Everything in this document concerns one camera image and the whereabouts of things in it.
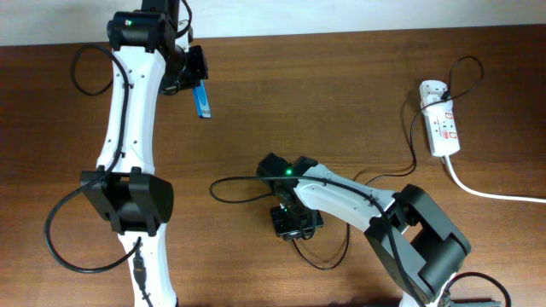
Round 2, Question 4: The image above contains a white power strip cord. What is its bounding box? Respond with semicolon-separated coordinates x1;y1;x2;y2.
442;154;546;204

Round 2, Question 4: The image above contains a blue Galaxy smartphone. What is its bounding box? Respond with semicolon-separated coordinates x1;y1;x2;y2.
192;81;212;119

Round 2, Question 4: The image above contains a white power strip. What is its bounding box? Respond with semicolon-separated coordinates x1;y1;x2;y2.
419;80;460;157

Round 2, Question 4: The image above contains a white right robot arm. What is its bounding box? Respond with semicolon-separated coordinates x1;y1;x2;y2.
256;153;471;306

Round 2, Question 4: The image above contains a white charger adapter plug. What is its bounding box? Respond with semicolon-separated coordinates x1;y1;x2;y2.
421;92;453;110

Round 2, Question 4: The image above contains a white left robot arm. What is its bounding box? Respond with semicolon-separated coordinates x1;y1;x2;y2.
80;0;210;306

